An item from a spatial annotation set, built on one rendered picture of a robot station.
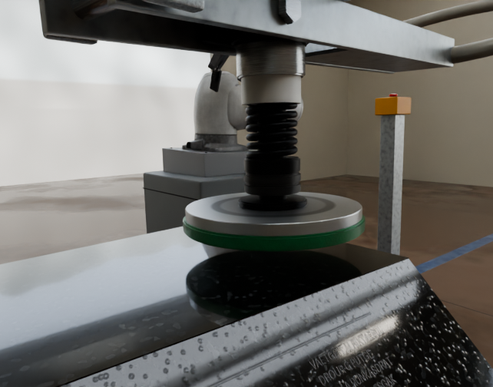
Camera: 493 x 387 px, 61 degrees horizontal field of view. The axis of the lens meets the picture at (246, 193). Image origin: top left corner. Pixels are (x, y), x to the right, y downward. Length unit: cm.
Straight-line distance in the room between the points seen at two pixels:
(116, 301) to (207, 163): 99
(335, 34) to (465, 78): 689
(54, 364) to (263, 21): 32
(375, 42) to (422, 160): 708
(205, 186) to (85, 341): 98
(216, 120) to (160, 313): 114
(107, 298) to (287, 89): 28
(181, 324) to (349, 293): 17
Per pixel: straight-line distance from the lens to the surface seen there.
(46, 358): 33
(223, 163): 140
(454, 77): 746
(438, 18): 133
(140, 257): 52
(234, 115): 147
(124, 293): 42
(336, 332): 40
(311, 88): 771
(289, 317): 37
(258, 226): 41
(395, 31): 66
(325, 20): 50
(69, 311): 40
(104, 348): 33
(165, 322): 35
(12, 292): 47
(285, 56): 48
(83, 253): 57
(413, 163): 774
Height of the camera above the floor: 95
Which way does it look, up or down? 9 degrees down
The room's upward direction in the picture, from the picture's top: 1 degrees counter-clockwise
